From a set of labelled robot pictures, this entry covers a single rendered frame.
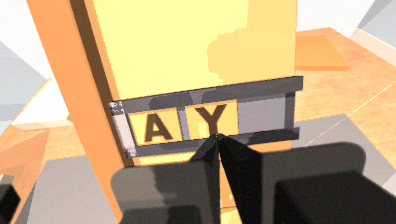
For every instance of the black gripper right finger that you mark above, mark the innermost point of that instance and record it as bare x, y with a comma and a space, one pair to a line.
252, 175

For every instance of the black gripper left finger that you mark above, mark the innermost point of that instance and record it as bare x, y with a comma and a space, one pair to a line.
196, 181

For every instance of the orange tile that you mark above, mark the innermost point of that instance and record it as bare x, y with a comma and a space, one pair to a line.
156, 126
212, 118

